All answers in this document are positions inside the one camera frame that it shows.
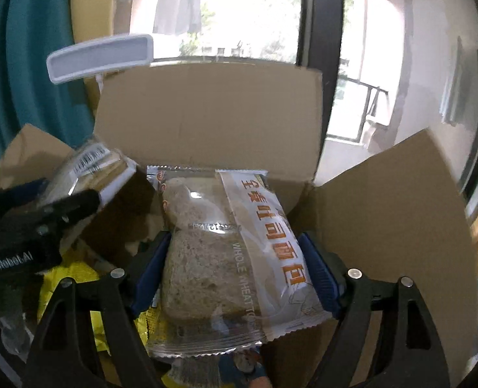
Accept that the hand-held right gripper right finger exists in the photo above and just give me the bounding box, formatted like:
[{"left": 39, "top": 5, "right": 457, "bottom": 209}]
[{"left": 299, "top": 232, "right": 452, "bottom": 388}]

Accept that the white hanging garment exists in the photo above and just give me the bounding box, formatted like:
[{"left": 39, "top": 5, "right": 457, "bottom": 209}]
[{"left": 153, "top": 0, "right": 204, "bottom": 36}]

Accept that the black window frame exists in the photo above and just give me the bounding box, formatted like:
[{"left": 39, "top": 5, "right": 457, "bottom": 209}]
[{"left": 295, "top": 0, "right": 345, "bottom": 71}]

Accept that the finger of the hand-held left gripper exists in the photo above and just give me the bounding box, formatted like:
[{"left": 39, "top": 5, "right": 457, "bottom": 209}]
[
  {"left": 37, "top": 189, "right": 102, "bottom": 228},
  {"left": 0, "top": 178, "right": 50, "bottom": 221}
]

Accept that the wide teal curtain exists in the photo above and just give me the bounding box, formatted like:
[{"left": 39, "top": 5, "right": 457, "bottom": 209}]
[{"left": 0, "top": 0, "right": 98, "bottom": 162}]

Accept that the clear cracker packet with barcode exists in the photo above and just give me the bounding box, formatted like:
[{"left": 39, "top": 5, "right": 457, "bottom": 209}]
[{"left": 47, "top": 141, "right": 139, "bottom": 208}]

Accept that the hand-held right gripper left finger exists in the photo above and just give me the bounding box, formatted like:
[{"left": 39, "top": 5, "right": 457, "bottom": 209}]
[{"left": 22, "top": 230, "right": 172, "bottom": 388}]

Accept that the narrow yellow curtain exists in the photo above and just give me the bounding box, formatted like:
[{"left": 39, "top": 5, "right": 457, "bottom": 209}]
[{"left": 67, "top": 0, "right": 134, "bottom": 102}]

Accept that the brown cardboard box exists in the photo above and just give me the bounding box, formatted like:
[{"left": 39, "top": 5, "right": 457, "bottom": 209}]
[{"left": 0, "top": 62, "right": 478, "bottom": 388}]

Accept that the pink and blue snack packet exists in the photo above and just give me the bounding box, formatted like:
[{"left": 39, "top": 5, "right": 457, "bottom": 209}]
[{"left": 218, "top": 351, "right": 272, "bottom": 388}]

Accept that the black balcony railing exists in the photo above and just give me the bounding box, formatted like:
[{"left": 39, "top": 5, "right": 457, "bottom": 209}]
[{"left": 327, "top": 76, "right": 387, "bottom": 144}]

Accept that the white printed bread packet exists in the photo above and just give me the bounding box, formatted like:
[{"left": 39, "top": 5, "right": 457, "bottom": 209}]
[{"left": 146, "top": 165, "right": 332, "bottom": 359}]

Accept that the yellow snack packet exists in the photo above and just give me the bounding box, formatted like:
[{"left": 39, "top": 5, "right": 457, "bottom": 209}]
[{"left": 37, "top": 259, "right": 159, "bottom": 352}]

